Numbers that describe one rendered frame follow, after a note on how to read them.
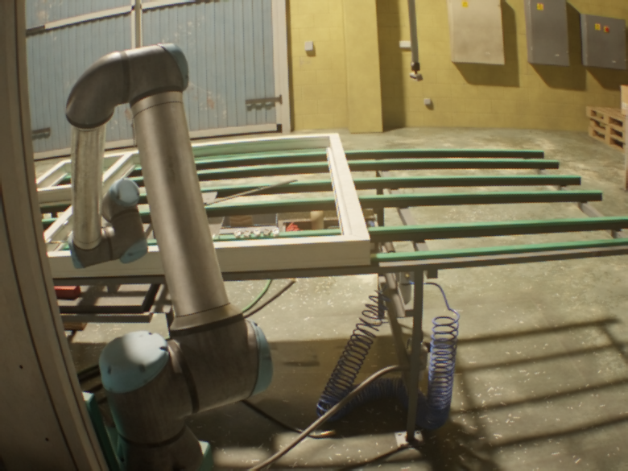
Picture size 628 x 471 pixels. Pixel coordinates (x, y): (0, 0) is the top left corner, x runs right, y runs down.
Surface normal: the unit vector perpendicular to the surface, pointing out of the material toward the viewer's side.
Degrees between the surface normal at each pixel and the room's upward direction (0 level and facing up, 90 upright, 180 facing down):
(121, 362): 5
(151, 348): 5
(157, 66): 66
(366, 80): 90
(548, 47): 90
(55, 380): 90
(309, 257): 90
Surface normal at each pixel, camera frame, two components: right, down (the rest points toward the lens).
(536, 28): 0.04, 0.35
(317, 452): -0.04, -0.94
